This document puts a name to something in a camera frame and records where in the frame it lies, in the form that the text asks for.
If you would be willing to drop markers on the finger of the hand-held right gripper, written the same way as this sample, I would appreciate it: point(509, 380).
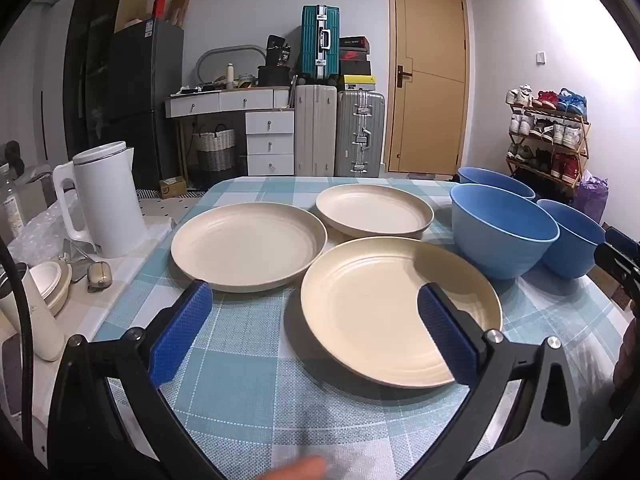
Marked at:
point(612, 262)
point(622, 240)

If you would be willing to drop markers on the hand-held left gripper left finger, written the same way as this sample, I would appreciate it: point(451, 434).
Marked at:
point(182, 332)

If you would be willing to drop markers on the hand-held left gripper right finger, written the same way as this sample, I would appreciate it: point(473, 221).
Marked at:
point(447, 332)

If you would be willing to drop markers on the blue bowl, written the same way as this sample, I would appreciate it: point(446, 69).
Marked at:
point(575, 240)
point(500, 245)
point(495, 180)

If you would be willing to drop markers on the cream round plate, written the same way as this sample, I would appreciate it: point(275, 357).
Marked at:
point(372, 210)
point(370, 305)
point(245, 245)

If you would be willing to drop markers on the person's right hand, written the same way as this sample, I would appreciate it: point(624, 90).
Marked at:
point(629, 360)

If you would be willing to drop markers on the person's left hand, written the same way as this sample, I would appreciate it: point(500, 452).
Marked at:
point(300, 470)

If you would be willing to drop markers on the purple plastic bag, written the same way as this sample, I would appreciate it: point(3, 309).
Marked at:
point(592, 200)

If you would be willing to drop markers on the silver metal tool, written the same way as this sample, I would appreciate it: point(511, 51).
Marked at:
point(100, 276)

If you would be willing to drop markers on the teal checked tablecloth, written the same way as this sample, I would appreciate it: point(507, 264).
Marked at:
point(280, 385)

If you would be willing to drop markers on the rows of racked shoes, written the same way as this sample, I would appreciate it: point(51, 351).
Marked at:
point(565, 135)

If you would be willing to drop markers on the cream lidded bowl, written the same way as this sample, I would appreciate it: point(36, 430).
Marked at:
point(52, 285)

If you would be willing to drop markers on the black and white patterned rug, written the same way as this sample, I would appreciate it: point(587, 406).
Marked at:
point(170, 193)

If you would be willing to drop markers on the white tumbler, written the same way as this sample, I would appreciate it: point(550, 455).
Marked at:
point(42, 325)

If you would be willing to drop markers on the wooden shoe rack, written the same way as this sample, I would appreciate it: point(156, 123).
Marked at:
point(550, 114)

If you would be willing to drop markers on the white electric kettle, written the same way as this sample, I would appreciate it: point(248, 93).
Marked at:
point(107, 200)

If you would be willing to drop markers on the woven laundry basket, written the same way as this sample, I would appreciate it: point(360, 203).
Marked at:
point(216, 152)

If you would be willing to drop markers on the clear plastic bottle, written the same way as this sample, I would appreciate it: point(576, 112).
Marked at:
point(11, 210)

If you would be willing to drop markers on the white dressing table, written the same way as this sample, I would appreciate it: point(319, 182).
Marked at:
point(270, 140)

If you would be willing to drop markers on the silver suitcase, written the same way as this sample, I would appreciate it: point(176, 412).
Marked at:
point(361, 132)

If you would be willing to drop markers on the tan wooden door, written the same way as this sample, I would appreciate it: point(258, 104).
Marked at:
point(430, 100)

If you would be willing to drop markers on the dark grey refrigerator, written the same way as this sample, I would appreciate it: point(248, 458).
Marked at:
point(145, 95)

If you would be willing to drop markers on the beige suitcase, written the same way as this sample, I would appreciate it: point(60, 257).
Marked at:
point(315, 130)

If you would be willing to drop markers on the white bottle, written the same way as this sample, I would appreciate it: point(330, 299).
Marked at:
point(230, 76)

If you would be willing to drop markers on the yellow and white shoe box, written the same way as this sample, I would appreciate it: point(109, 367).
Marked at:
point(356, 82)

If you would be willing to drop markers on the black storage box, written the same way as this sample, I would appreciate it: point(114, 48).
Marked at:
point(274, 76)

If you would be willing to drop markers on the oval mirror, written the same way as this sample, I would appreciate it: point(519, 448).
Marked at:
point(210, 55)

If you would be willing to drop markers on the dark tall cabinet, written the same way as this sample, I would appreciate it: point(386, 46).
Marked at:
point(87, 70)

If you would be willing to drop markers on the plain black shoe box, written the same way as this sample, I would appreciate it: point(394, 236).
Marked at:
point(356, 68)

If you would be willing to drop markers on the red and black shoe box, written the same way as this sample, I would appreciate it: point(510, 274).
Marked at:
point(355, 56)

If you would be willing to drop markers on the black paper bag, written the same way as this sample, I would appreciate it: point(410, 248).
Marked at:
point(278, 51)

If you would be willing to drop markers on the teal suitcase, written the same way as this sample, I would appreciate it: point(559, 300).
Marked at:
point(319, 45)

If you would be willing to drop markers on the small brown cardboard box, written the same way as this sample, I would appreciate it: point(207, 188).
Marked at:
point(179, 10)

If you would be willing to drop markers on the white light switch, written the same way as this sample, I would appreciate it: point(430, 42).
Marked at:
point(541, 57)

